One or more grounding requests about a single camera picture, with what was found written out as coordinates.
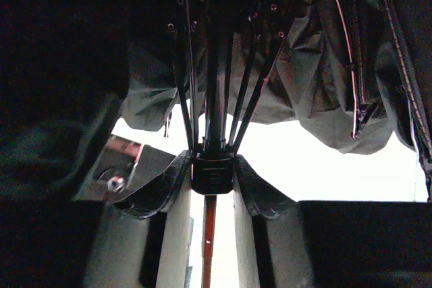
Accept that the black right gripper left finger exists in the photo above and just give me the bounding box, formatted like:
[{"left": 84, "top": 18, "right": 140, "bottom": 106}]
[{"left": 0, "top": 149, "right": 193, "bottom": 288}]

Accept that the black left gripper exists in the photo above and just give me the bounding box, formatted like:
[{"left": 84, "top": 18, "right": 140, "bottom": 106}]
[{"left": 76, "top": 135, "right": 175, "bottom": 202}]

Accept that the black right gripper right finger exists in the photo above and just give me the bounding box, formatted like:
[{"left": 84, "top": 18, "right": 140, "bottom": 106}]
[{"left": 232, "top": 154, "right": 432, "bottom": 288}]

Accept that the pink folding umbrella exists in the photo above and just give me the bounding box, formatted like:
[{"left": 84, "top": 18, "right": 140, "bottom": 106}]
[{"left": 1, "top": 0, "right": 431, "bottom": 287}]

